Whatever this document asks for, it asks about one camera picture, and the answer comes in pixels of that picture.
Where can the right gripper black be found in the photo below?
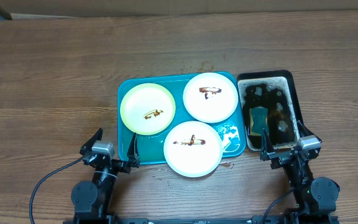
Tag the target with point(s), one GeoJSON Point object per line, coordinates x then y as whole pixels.
{"type": "Point", "coordinates": [280, 158]}

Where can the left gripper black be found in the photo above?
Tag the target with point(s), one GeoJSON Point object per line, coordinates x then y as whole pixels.
{"type": "Point", "coordinates": [124, 167]}

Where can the green and yellow sponge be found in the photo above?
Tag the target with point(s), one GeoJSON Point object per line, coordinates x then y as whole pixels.
{"type": "Point", "coordinates": [258, 121]}

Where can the yellow-green round plate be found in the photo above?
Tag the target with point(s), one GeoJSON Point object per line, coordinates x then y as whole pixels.
{"type": "Point", "coordinates": [147, 109]}

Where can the white plate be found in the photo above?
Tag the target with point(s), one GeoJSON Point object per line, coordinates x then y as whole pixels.
{"type": "Point", "coordinates": [210, 97]}
{"type": "Point", "coordinates": [193, 149]}

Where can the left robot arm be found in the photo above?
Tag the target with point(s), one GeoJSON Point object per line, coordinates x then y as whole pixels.
{"type": "Point", "coordinates": [92, 198]}

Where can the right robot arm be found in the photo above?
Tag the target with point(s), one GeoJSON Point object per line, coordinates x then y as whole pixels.
{"type": "Point", "coordinates": [315, 197]}

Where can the black soapy water tray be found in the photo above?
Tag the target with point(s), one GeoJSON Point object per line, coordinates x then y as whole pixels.
{"type": "Point", "coordinates": [274, 90]}

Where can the teal plastic tray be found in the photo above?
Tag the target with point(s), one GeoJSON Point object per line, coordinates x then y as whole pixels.
{"type": "Point", "coordinates": [231, 130]}

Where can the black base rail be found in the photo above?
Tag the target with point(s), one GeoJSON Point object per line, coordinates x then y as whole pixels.
{"type": "Point", "coordinates": [258, 219]}

